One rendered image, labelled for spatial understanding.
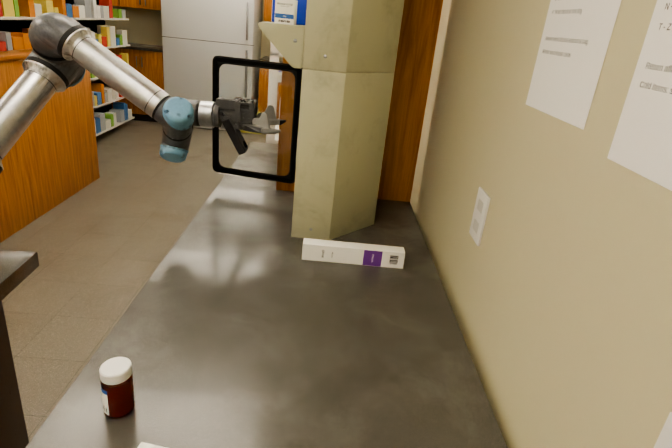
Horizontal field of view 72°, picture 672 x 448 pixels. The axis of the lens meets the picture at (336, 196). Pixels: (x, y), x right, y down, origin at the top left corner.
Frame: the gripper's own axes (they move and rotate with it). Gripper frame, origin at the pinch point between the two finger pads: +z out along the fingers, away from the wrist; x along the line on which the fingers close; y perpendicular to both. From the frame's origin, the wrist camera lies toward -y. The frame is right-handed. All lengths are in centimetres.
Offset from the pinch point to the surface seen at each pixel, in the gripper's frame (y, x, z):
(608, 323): 1, -90, 48
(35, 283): -122, 87, -142
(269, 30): 27.6, -16.1, -3.1
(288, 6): 33.6, -9.8, 0.5
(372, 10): 34.6, -10.9, 21.7
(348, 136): 2.6, -13.7, 18.9
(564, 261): 3, -77, 48
